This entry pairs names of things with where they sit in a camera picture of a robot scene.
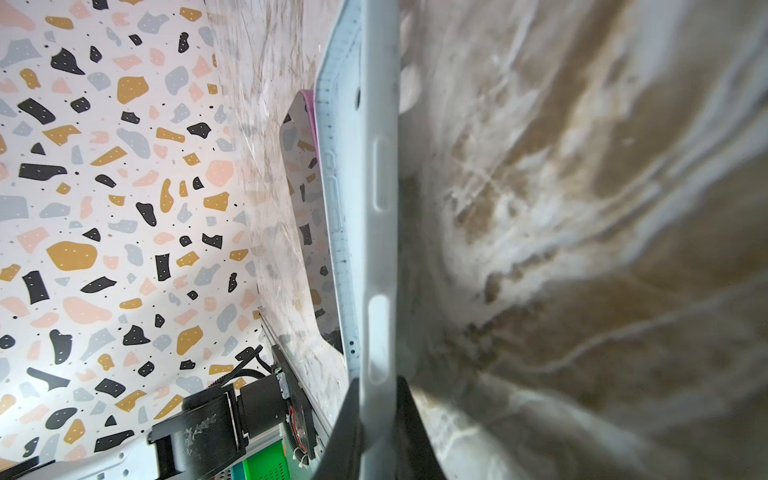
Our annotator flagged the green circuit board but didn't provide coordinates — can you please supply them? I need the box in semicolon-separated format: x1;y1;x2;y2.
230;441;291;480

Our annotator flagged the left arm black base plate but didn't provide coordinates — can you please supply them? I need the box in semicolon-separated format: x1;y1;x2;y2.
148;385;247;479

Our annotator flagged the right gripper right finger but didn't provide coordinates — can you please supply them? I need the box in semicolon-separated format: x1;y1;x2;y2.
394;376;446;480

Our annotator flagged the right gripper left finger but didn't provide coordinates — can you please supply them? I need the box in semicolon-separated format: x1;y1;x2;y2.
313;378;363;480

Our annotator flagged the purple phone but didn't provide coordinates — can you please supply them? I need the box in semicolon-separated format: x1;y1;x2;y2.
279;90;344;353

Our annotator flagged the grey phone case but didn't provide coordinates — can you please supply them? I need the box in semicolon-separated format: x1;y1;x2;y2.
314;1;400;479

